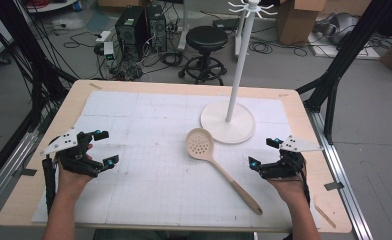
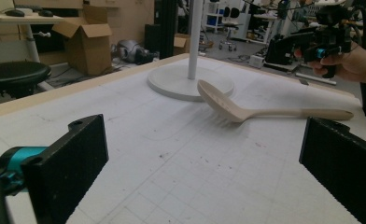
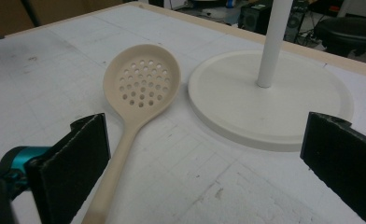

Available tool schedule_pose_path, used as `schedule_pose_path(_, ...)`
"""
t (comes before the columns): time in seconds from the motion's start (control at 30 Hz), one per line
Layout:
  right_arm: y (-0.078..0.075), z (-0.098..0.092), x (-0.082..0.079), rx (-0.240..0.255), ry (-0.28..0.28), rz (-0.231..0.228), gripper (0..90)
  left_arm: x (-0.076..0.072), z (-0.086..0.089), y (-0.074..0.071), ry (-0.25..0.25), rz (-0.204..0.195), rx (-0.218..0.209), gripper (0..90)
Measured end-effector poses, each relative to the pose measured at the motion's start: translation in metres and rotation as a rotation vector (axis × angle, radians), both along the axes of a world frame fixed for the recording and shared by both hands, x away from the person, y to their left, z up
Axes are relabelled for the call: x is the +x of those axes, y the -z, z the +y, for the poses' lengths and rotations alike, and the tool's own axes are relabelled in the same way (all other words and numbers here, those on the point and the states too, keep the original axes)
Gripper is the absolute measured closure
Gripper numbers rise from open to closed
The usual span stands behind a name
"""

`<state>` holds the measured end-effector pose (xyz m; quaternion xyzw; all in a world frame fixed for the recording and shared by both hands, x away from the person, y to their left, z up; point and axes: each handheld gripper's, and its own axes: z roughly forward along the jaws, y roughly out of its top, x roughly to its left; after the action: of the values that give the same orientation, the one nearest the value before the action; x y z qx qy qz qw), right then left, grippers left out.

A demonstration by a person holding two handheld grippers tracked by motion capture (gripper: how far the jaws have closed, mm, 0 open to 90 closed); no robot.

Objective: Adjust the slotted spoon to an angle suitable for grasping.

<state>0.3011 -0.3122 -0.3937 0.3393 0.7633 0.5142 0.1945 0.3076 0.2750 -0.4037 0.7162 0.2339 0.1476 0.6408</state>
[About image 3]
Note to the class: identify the brown cardboard panel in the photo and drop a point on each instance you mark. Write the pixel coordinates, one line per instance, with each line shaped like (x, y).
(7, 15)

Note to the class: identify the white stand with round base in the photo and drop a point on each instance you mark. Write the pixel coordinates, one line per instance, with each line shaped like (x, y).
(249, 112)

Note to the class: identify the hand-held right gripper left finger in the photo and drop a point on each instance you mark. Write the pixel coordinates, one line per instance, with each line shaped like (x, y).
(69, 168)

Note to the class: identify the black office chair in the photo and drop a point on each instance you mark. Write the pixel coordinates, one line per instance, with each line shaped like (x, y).
(346, 34)

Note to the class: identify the teal and black tool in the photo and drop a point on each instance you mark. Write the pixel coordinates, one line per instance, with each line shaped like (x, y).
(24, 157)

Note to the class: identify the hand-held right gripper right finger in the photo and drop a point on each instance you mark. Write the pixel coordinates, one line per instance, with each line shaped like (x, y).
(346, 158)

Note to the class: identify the black speaker box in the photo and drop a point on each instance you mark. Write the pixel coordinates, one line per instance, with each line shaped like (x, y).
(254, 17)

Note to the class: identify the beige slotted spoon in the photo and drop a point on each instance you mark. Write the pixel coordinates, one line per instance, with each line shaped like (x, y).
(115, 174)

